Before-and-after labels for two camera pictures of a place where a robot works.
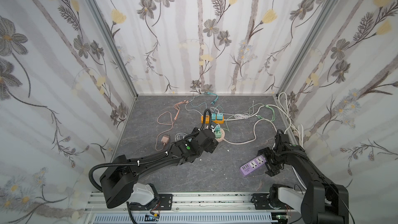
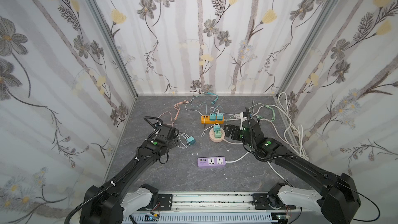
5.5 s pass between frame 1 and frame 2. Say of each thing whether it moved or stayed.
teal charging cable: stayed
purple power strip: moved
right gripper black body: moved
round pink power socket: stayed
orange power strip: stayed
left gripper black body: moved
